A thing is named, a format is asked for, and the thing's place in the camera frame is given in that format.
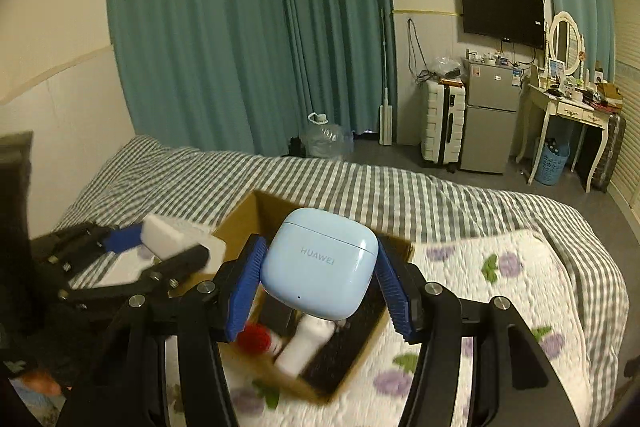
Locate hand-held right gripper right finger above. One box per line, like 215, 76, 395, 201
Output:
375, 237, 583, 427

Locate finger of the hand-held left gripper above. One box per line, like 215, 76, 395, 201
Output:
30, 224, 147, 277
59, 246, 211, 309

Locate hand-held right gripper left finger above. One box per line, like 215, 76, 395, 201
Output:
55, 234, 268, 427

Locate white charger adapter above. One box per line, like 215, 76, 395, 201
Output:
140, 214, 227, 275

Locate small red capped item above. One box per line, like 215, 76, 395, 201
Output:
236, 325, 286, 355

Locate cardboard box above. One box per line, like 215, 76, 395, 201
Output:
167, 189, 416, 405

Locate black remote control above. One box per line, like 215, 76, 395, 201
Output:
302, 289, 388, 395

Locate white cylindrical device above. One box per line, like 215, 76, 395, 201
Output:
274, 314, 335, 375

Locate pale earbuds charging case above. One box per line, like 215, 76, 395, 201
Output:
260, 208, 379, 322

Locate floral white quilt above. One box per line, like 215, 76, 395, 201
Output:
160, 229, 588, 427

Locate white flat mop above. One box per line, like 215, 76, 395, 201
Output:
376, 7, 396, 146

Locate clear water jug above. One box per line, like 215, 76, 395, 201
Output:
304, 112, 347, 158

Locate white hard suitcase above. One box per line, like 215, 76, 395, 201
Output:
420, 79, 467, 168

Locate silver small fridge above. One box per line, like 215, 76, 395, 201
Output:
460, 59, 522, 175

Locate blue plastic basket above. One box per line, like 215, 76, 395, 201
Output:
536, 138, 571, 186

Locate clear plastic bag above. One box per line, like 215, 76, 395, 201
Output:
430, 56, 463, 82

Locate wide teal curtain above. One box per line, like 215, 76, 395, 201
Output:
106, 0, 398, 155

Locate white dressing table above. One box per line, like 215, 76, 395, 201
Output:
515, 67, 613, 194

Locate silver hard suitcase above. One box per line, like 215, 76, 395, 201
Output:
592, 112, 627, 192

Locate small brown carton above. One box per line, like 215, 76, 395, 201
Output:
595, 82, 626, 110

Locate white oval vanity mirror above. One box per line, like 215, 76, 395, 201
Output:
547, 11, 586, 78

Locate white louvred wardrobe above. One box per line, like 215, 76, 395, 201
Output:
607, 0, 640, 208

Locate dark wall cables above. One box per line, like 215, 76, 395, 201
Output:
406, 18, 436, 84

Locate black wall television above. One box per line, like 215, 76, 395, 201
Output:
460, 0, 546, 50

